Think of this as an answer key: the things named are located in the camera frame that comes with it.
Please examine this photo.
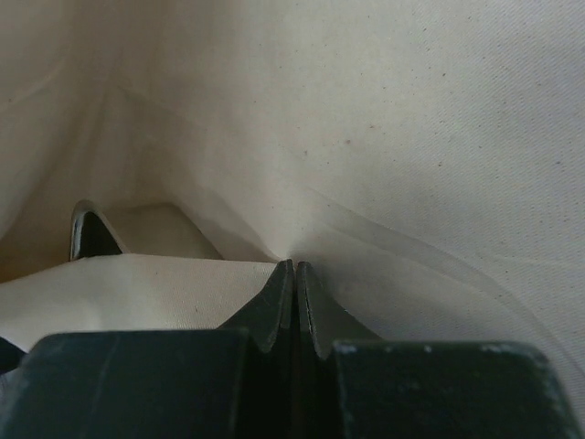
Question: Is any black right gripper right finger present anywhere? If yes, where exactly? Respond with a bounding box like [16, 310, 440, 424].
[296, 262, 584, 438]

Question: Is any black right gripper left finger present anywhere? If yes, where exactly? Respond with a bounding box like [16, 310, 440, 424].
[1, 261, 293, 438]

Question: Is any stainless steel tray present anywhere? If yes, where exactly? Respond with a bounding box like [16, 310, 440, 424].
[69, 200, 123, 262]

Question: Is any beige cloth mat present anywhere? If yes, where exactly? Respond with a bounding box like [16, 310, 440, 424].
[1, 1, 584, 376]

